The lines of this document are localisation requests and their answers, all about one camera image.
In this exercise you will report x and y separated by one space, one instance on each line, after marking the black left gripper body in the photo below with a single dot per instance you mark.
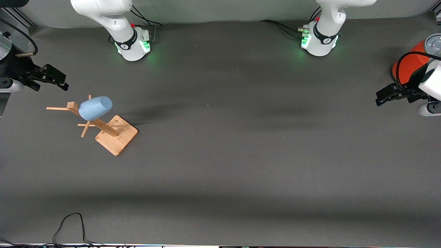
412 90

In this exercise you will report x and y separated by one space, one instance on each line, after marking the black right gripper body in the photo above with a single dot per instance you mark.
17 69

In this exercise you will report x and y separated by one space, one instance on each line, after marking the light blue cup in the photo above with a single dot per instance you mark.
94 108

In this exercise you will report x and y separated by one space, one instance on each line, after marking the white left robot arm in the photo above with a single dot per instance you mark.
325 20

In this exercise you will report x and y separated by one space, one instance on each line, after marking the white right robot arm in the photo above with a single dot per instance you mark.
103 13

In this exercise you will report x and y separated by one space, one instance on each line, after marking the wooden cup rack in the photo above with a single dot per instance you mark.
115 136

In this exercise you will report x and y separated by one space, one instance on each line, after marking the orange drink can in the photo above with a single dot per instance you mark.
411 63

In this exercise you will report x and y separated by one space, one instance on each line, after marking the dark grey table cloth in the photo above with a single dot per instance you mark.
241 155

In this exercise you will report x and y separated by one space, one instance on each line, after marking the aluminium frame rail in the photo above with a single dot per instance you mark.
437 16
20 17

